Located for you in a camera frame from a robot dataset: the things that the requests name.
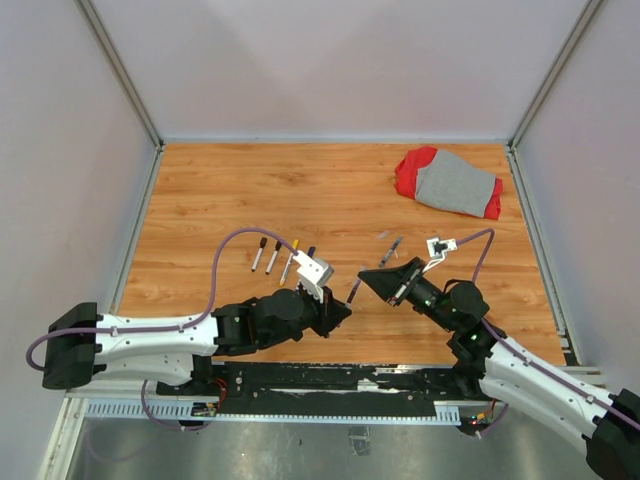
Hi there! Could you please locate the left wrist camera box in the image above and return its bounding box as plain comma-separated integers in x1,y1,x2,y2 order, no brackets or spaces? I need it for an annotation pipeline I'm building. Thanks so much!
293,250,334,303

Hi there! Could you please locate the black mounting base rail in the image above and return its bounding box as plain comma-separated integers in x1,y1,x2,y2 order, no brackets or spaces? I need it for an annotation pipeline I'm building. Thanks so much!
154,361,489,417

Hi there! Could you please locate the red and grey cloth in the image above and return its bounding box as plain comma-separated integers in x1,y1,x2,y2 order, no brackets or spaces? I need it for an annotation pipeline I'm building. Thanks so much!
394,146,504,220

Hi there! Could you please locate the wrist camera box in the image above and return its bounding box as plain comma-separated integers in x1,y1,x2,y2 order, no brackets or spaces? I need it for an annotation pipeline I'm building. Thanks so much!
293,250,334,303
422,237,457,273

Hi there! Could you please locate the purple marker pen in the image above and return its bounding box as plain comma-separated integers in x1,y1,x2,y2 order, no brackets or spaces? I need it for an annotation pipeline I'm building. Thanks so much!
345,274,361,308

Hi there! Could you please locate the white marker black cap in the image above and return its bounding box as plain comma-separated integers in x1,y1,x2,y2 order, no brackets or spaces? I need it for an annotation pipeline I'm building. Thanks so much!
251,237,268,272

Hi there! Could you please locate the white marker yellow end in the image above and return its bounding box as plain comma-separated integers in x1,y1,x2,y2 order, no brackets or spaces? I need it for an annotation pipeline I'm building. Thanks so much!
279,239,299,287

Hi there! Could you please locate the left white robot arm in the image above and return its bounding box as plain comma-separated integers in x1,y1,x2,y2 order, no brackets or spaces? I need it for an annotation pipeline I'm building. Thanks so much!
42,289,351,396

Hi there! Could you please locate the white whiteboard marker pen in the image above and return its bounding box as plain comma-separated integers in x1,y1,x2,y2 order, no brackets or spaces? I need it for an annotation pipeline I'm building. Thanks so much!
265,240,282,275

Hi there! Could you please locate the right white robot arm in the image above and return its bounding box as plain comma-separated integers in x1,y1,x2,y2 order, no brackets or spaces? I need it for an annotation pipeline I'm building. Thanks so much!
358,257,639,479

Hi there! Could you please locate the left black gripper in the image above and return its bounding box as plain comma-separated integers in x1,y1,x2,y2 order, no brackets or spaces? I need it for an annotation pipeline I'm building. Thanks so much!
263,283,352,347

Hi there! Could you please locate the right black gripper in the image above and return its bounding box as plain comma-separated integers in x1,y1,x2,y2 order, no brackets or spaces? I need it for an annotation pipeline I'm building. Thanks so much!
357,257,456,333

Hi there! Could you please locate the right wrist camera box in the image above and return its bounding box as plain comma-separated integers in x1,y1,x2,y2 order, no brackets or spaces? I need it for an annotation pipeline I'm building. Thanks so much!
422,237,457,273

